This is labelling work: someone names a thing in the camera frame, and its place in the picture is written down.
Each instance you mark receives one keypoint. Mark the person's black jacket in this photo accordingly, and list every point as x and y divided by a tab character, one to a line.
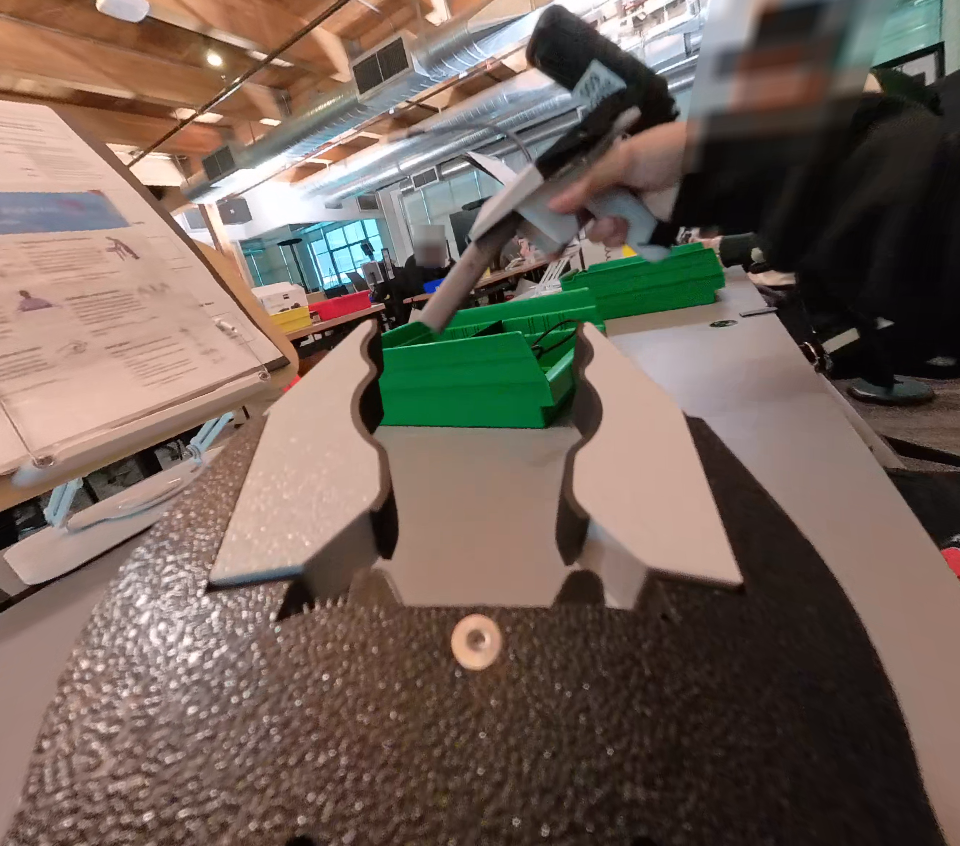
900	223

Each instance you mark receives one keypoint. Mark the small dark strip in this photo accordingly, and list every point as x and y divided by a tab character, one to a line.
757	312

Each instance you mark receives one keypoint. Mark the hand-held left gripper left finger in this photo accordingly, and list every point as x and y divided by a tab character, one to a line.
300	486

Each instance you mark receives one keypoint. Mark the green plastic bin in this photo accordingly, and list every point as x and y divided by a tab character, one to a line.
652	291
465	396

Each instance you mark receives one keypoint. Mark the white cardboard box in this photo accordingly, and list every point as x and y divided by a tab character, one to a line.
277	296

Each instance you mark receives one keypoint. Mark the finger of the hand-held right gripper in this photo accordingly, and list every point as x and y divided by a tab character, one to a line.
555	227
510	200

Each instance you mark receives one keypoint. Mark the yellow plastic bin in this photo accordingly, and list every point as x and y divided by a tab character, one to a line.
289	319

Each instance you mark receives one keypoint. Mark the black wall speaker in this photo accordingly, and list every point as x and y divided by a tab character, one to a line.
233	212

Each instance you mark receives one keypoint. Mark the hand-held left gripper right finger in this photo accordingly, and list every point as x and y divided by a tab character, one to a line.
652	493

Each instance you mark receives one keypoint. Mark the wooden document stand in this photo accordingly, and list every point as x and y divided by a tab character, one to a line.
262	336

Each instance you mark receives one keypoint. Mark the white ceiling access point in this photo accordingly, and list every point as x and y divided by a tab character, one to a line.
122	5

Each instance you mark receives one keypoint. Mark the red plastic bin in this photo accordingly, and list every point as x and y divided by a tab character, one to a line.
341	307

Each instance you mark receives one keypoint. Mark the silver ceiling air duct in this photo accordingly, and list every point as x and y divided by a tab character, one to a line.
465	47

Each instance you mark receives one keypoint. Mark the person's right hand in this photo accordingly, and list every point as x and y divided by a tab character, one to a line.
652	159

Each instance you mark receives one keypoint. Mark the printed instruction sheet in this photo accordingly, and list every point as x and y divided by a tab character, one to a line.
112	298

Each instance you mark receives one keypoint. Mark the metal air vent box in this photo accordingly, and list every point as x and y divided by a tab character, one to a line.
382	69

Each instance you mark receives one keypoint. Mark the person's dark shoe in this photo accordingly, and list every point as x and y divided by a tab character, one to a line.
892	392

